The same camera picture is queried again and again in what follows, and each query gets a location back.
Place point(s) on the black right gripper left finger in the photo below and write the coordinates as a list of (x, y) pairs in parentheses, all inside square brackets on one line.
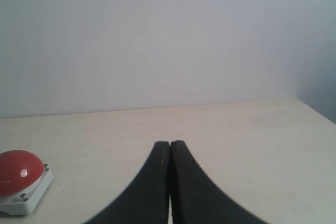
[(146, 198)]

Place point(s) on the red dome push button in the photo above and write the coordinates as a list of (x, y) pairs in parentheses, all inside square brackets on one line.
[(24, 180)]

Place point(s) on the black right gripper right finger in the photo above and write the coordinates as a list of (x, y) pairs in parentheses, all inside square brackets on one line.
[(195, 198)]

